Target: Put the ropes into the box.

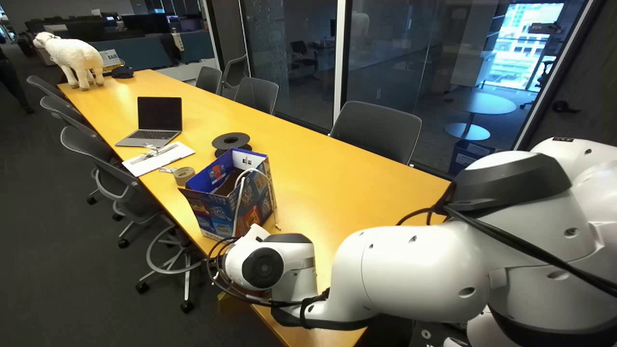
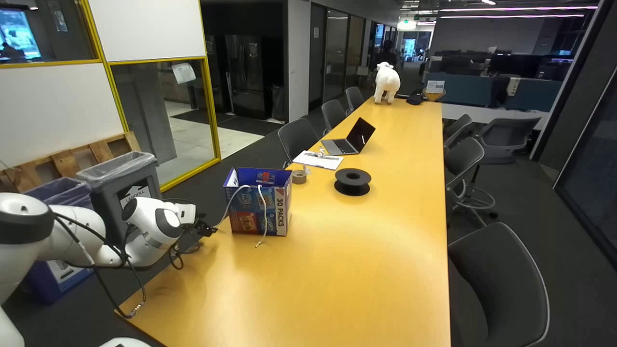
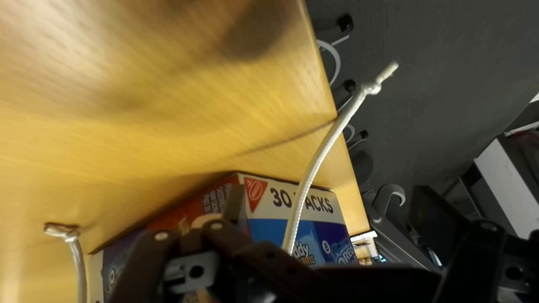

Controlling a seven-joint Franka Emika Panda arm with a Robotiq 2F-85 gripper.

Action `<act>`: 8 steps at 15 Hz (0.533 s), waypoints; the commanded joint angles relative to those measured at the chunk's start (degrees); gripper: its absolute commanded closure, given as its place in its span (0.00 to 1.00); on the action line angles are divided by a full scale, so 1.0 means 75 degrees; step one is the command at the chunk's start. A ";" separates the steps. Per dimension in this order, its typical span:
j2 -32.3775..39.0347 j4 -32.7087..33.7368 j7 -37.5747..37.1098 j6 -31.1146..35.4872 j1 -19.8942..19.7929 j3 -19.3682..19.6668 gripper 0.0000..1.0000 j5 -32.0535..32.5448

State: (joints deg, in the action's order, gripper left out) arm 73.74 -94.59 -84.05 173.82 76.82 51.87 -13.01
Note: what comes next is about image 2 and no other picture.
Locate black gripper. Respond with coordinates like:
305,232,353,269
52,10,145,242
193,221,218,238

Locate white rope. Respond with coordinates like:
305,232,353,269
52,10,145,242
220,182,286,249

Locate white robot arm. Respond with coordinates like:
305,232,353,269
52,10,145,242
0,194,216,305

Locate blue snack cardboard box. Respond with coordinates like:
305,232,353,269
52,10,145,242
224,168,291,238

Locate grey plastic bin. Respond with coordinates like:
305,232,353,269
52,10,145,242
77,153,160,248

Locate grey tape roll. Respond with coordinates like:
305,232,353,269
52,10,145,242
291,168,309,186

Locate white paper sheets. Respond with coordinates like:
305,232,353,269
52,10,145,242
293,151,343,170

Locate grey office chair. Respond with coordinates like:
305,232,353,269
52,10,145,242
449,222,552,347
446,138,496,213
444,115,473,147
278,120,318,161
345,88,365,111
320,99,345,130

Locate black filament spool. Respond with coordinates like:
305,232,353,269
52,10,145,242
334,168,370,197

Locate blue recycling bin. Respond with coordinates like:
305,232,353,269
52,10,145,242
25,178,91,305

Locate open grey laptop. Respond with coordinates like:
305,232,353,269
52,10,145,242
322,118,376,157

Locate white polar bear toy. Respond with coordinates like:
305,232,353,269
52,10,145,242
374,62,401,105

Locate black desk phone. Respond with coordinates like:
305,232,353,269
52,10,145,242
407,93,426,107

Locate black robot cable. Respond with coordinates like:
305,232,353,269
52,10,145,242
50,211,195,323

